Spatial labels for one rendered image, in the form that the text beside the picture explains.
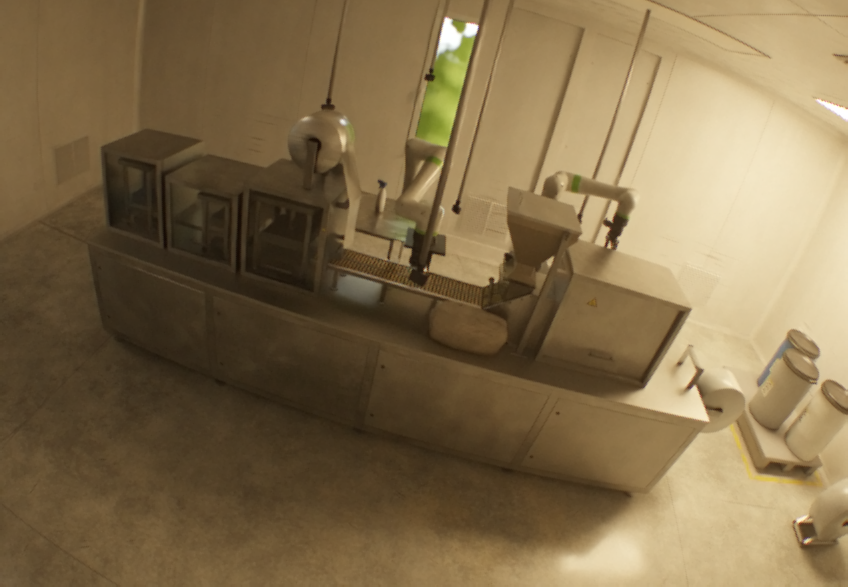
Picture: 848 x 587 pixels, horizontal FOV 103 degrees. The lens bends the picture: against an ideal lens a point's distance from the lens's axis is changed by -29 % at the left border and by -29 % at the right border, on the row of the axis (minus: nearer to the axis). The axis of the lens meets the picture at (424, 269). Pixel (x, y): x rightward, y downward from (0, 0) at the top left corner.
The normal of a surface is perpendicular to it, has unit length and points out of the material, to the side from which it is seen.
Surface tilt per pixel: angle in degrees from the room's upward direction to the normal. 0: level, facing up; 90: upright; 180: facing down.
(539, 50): 90
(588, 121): 90
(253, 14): 90
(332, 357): 90
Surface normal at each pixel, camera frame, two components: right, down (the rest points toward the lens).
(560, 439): -0.17, 0.47
